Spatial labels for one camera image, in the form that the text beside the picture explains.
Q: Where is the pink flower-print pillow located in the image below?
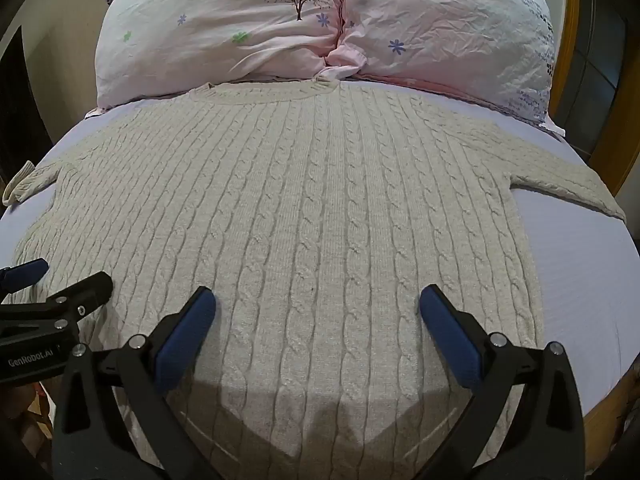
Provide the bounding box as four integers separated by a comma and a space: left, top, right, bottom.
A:
322, 0, 567, 136

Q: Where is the pink tree-print pillow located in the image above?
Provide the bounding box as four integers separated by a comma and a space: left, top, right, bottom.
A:
94, 0, 349, 111

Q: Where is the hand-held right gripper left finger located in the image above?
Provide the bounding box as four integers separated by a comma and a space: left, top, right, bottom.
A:
52, 286, 222, 480

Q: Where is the cream cable-knit sweater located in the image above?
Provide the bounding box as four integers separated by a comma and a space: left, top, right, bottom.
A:
2, 79, 627, 480

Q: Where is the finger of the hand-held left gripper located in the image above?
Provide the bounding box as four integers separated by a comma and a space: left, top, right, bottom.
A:
0, 271, 114, 333
0, 259, 49, 293

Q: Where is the wooden bed frame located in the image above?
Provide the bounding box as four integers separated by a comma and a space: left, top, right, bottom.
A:
565, 0, 640, 196

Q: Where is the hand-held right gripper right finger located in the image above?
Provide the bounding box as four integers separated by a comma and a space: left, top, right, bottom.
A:
418, 284, 586, 480

